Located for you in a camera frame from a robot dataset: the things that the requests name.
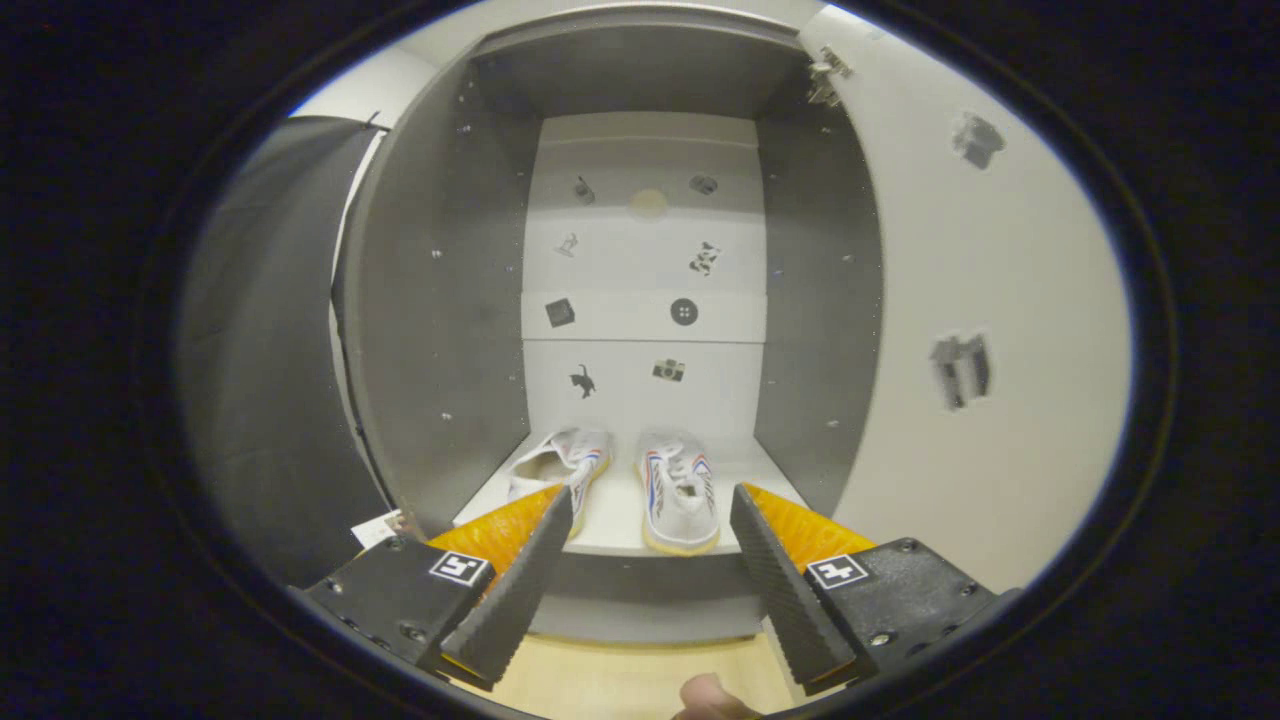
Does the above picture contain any grey shoe cabinet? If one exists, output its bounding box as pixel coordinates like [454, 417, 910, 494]
[335, 8, 886, 646]

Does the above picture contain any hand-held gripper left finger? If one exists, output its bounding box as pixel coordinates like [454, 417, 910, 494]
[300, 484, 575, 691]

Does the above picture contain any black backdrop cloth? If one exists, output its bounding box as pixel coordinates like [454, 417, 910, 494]
[178, 115, 401, 591]

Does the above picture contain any white shoe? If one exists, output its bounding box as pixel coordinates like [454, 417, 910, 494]
[505, 427, 613, 541]
[638, 430, 722, 557]

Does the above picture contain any metal door hinge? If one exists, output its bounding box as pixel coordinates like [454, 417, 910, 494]
[805, 45, 853, 106]

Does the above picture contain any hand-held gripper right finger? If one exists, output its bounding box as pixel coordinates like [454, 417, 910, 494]
[729, 482, 1021, 698]

